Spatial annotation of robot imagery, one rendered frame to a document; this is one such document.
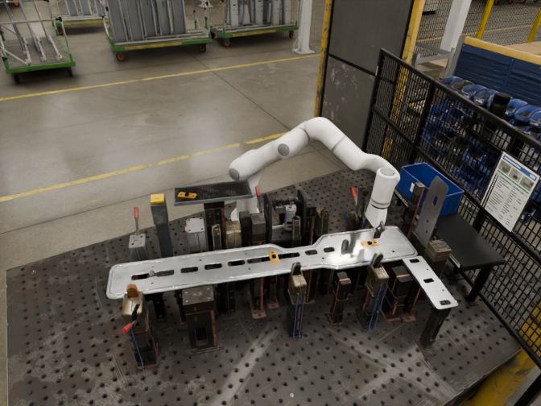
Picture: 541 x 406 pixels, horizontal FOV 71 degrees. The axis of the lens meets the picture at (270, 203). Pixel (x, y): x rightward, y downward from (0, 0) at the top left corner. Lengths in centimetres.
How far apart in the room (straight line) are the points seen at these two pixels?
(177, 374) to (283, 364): 44
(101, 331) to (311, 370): 96
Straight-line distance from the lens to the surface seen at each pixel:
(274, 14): 946
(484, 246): 204
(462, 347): 203
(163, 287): 166
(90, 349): 194
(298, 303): 166
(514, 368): 225
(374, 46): 399
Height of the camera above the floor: 222
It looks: 37 degrees down
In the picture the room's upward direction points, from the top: 2 degrees clockwise
